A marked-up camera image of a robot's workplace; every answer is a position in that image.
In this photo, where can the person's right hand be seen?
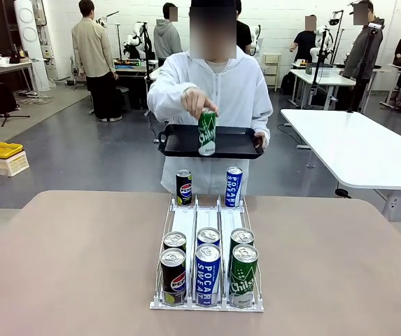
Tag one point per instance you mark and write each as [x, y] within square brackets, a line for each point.
[196, 99]

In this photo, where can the white humanoid robot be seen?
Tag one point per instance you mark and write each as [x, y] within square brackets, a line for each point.
[321, 33]
[256, 35]
[138, 29]

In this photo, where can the person's left forearm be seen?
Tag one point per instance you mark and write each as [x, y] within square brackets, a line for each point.
[263, 120]

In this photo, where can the white desk with bin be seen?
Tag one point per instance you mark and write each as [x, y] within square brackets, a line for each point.
[326, 78]

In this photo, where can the black table foot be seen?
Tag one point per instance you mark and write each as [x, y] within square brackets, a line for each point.
[342, 193]

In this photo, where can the person in white hoodie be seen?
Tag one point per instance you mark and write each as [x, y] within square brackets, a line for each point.
[228, 80]

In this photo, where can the person in black T-shirt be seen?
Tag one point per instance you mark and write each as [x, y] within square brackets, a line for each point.
[244, 35]

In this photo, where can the person in grey coat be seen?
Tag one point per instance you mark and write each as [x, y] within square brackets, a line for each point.
[361, 52]

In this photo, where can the white sloped can rack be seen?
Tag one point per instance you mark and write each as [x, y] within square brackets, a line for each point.
[207, 218]

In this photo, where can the black plastic serving tray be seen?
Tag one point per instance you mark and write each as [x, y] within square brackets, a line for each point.
[179, 143]

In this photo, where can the person's right forearm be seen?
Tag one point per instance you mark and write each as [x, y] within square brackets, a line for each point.
[161, 94]

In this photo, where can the white plastic crate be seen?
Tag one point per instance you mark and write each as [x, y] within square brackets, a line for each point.
[7, 166]

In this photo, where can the green Chilsung cider can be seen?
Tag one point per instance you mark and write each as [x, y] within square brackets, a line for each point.
[207, 136]
[242, 280]
[242, 236]

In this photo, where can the person in grey hoodie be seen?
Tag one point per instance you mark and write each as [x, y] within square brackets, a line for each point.
[167, 42]

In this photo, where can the black Pepsi can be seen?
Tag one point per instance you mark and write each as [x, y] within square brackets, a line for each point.
[183, 190]
[173, 280]
[174, 239]

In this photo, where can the black tripod with bag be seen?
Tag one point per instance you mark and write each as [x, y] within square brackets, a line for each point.
[2, 98]

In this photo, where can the large white table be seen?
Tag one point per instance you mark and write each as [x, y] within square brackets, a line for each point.
[361, 147]

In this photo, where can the white drawer cart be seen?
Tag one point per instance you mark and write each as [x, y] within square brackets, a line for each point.
[272, 59]

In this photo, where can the person's left hand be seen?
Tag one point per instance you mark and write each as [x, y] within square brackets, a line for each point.
[265, 137]

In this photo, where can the tall white air conditioner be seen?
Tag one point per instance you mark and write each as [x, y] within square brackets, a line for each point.
[28, 35]

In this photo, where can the blue Pocari Sweat can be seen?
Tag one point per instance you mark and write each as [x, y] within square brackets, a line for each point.
[208, 235]
[207, 280]
[233, 189]

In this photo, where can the man in beige jacket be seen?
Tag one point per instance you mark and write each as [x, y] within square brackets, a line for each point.
[91, 49]

